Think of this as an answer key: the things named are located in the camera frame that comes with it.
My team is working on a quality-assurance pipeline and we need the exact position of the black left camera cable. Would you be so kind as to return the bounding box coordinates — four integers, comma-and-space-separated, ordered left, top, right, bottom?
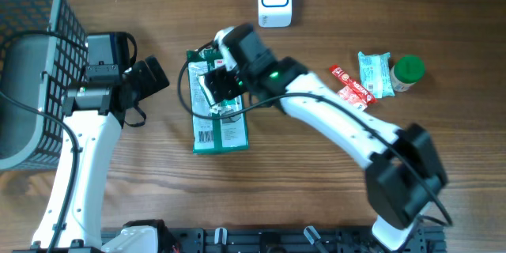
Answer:
0, 29, 90, 253

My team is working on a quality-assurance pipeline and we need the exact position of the green narrow box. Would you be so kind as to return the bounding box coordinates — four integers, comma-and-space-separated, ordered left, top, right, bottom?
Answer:
197, 74, 242, 115

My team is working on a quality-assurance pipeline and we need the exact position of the orange tissue packet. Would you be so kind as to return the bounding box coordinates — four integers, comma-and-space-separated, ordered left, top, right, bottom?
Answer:
338, 86, 368, 111

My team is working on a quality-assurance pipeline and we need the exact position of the black right camera cable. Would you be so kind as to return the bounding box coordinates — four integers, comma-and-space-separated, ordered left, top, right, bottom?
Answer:
176, 41, 454, 228

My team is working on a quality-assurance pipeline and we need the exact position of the mint flushable wipes pack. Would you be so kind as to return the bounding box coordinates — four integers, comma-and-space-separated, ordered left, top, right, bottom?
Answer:
357, 51, 395, 99

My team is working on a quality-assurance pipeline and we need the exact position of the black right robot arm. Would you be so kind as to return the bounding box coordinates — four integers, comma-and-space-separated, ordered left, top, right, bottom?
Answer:
198, 57, 448, 251

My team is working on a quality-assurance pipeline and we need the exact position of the green 3M cleaner package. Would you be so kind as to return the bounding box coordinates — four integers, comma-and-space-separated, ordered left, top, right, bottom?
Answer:
187, 48, 249, 154

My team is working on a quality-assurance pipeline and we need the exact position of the black camera cable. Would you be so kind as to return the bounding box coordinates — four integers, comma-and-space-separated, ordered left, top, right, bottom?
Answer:
176, 41, 454, 228
0, 29, 90, 253

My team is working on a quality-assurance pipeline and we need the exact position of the grey mesh shopping basket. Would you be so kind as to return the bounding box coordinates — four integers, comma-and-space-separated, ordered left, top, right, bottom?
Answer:
1, 0, 88, 170

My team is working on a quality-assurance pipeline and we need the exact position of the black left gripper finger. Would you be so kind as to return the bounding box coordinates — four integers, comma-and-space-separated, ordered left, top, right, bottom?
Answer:
145, 55, 170, 91
125, 61, 157, 99

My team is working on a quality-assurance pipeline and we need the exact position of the green lid jar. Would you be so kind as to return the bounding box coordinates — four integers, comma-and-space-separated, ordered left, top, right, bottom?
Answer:
390, 55, 425, 92

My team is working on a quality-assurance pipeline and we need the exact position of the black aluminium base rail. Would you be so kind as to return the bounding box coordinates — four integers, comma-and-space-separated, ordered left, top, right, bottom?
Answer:
169, 225, 447, 253

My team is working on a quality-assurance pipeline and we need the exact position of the red stick sachet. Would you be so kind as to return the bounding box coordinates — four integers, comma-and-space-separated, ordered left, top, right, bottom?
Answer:
329, 65, 377, 105

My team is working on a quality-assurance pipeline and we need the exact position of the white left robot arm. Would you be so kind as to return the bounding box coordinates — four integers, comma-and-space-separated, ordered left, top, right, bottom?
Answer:
29, 56, 169, 252

